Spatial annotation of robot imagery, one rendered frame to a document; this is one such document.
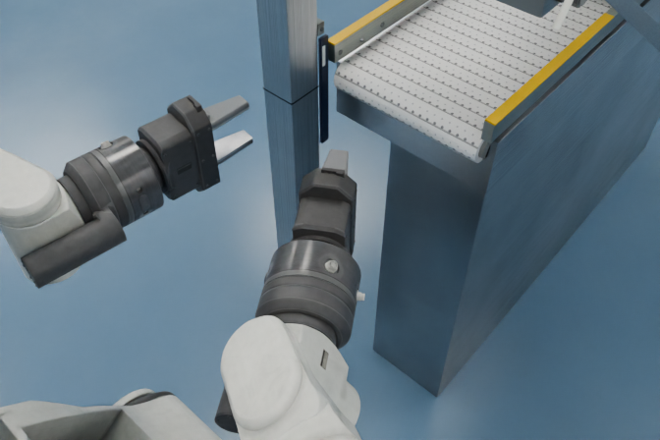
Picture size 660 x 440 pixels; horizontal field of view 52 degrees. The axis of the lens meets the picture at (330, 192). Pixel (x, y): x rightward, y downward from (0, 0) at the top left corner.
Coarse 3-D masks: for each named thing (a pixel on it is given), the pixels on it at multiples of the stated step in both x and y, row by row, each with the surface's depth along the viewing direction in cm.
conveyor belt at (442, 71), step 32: (448, 0) 114; (480, 0) 114; (416, 32) 107; (448, 32) 107; (480, 32) 107; (512, 32) 107; (544, 32) 107; (576, 32) 107; (352, 64) 102; (384, 64) 101; (416, 64) 101; (448, 64) 101; (480, 64) 101; (512, 64) 101; (544, 64) 101; (384, 96) 98; (416, 96) 96; (448, 96) 96; (480, 96) 96; (416, 128) 96; (448, 128) 93; (480, 128) 91; (480, 160) 94
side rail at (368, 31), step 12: (408, 0) 108; (420, 0) 111; (396, 12) 107; (408, 12) 110; (372, 24) 103; (384, 24) 106; (360, 36) 103; (372, 36) 105; (336, 48) 99; (348, 48) 102; (336, 60) 101
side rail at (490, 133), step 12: (636, 0) 110; (612, 12) 105; (612, 24) 105; (600, 36) 104; (588, 48) 102; (576, 60) 100; (564, 72) 98; (540, 84) 92; (552, 84) 97; (528, 96) 91; (540, 96) 95; (516, 108) 89; (504, 120) 88; (492, 132) 87
